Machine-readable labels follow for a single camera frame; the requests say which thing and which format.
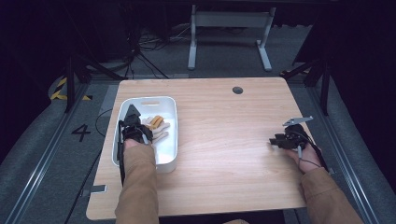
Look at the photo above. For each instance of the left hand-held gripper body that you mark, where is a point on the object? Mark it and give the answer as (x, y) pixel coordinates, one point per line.
(132, 127)

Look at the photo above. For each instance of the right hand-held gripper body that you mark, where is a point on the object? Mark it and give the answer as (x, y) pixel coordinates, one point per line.
(294, 135)

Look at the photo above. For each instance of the white plastic bin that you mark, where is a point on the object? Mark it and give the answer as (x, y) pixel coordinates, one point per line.
(166, 152)

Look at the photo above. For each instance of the person's left hand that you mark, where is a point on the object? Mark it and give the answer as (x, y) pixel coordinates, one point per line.
(130, 143)

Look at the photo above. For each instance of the person's right hand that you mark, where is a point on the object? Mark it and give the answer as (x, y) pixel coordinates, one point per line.
(308, 158)

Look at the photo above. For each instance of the round grey table grommet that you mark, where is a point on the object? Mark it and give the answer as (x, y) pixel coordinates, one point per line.
(237, 90)

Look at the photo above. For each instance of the black metal stand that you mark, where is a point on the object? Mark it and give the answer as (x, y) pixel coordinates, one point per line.
(76, 74)
(320, 74)

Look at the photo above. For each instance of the yellow black hazard tape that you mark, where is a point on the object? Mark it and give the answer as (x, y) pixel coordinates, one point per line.
(59, 91)

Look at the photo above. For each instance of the small metal table bracket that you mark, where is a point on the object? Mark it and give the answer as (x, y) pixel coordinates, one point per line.
(96, 189)

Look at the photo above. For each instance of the grey metal table frame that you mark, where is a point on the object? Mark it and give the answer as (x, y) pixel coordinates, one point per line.
(229, 19)

